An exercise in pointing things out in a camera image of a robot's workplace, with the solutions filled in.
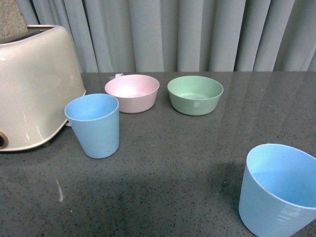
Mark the light blue plastic cup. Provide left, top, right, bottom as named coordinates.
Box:
left=64, top=93, right=119, bottom=158
left=238, top=144, right=316, bottom=237

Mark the pink plastic bowl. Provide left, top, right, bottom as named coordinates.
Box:
left=105, top=75, right=160, bottom=114

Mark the slice of toast bread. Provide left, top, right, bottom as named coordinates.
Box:
left=0, top=0, right=28, bottom=43

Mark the grey pleated curtain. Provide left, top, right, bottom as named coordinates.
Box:
left=18, top=0, right=316, bottom=73

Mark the green plastic bowl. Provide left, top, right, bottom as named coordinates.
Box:
left=167, top=76, right=224, bottom=116

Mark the cream white toaster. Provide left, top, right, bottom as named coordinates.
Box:
left=0, top=25, right=86, bottom=152

